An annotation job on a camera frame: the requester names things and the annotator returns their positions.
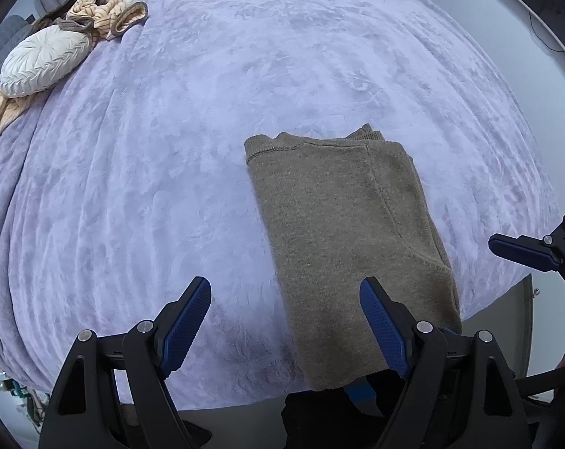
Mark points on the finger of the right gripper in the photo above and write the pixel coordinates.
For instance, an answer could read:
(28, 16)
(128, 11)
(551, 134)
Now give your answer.
(363, 396)
(526, 251)

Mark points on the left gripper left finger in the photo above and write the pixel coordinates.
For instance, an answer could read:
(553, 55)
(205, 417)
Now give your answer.
(111, 390)

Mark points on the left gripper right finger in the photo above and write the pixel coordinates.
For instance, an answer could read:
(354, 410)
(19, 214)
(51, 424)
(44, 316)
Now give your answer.
(458, 391)

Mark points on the olive green knit sweater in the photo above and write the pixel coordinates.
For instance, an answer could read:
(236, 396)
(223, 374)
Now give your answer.
(338, 211)

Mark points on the lavender plush bedspread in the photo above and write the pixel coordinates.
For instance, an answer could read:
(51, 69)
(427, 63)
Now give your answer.
(129, 179)

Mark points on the white round pleated cushion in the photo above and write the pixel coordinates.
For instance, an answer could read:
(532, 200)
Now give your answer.
(41, 60)

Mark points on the peach and brown garment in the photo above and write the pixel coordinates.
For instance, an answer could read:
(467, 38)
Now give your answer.
(101, 20)

